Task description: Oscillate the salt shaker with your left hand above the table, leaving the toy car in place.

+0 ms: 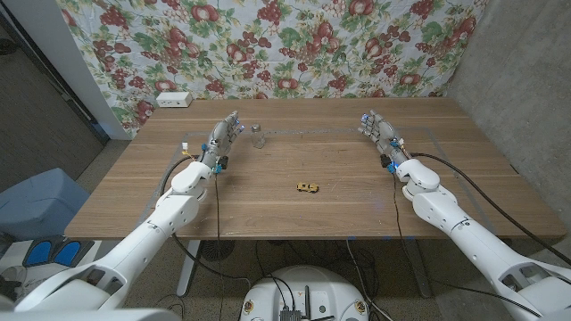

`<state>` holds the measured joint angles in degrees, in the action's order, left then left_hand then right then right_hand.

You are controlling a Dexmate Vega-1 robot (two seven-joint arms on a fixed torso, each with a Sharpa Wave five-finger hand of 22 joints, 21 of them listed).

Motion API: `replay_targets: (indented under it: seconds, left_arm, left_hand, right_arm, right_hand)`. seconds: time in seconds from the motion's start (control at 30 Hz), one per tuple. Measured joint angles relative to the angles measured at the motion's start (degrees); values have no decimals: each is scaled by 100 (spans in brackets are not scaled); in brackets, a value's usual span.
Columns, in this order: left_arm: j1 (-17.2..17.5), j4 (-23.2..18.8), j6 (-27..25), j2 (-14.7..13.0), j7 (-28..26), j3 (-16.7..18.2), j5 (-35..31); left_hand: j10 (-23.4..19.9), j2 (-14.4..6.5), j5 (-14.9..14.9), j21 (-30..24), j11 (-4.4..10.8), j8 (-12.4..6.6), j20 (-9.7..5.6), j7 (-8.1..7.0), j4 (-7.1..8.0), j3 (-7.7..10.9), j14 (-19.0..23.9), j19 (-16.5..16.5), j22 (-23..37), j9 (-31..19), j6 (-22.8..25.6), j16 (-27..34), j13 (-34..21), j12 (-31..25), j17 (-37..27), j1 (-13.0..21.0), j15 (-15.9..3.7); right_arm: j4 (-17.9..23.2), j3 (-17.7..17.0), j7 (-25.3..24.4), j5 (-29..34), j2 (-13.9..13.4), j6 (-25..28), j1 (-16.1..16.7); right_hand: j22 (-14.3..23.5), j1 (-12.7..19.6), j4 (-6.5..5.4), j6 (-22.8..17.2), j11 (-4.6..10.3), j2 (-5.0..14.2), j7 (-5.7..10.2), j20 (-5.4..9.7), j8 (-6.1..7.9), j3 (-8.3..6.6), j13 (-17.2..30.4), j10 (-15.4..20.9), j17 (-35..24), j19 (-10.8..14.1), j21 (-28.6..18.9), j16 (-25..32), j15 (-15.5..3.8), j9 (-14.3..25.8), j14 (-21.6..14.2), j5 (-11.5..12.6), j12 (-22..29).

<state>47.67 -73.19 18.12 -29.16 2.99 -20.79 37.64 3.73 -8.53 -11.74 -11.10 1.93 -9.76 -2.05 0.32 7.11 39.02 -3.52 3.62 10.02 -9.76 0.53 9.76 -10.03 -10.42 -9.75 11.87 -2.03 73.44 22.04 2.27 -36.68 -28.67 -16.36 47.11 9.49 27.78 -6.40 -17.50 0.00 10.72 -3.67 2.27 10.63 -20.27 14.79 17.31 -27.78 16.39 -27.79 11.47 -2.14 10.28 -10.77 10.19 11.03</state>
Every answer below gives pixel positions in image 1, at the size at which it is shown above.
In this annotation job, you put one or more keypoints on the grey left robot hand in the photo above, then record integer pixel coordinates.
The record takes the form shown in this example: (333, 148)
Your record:
(220, 138)

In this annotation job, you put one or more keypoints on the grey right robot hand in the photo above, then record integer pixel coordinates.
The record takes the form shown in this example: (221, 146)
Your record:
(383, 136)

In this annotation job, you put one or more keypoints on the clear glass salt shaker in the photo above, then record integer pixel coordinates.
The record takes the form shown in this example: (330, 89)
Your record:
(258, 139)

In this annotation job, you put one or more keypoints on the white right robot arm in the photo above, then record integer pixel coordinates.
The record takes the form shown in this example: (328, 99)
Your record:
(468, 236)

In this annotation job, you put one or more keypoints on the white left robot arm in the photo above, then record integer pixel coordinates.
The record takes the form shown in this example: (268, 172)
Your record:
(147, 232)

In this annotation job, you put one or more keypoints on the yellow toy car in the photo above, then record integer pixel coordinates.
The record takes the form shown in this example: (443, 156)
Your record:
(308, 187)

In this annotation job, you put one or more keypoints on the white power strip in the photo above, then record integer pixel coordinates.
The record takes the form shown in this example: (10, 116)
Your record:
(174, 99)

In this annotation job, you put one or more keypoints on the black round floor fan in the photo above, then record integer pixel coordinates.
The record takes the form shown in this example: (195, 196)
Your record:
(217, 250)

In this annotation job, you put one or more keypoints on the floral fruit print backdrop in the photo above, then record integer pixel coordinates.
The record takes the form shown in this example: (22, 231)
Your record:
(290, 44)

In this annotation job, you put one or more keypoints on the white table leg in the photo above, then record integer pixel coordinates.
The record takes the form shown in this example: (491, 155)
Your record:
(187, 272)

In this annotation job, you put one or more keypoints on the grey table leg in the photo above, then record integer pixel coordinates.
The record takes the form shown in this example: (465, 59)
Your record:
(419, 272)

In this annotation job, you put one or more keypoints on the white robot torso base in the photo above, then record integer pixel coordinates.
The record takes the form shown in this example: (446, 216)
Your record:
(312, 285)

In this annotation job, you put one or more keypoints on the dark grey door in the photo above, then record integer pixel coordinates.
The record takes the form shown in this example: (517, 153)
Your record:
(35, 111)

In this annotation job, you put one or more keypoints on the blue foot pedal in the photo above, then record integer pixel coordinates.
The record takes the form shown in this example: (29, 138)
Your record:
(58, 253)

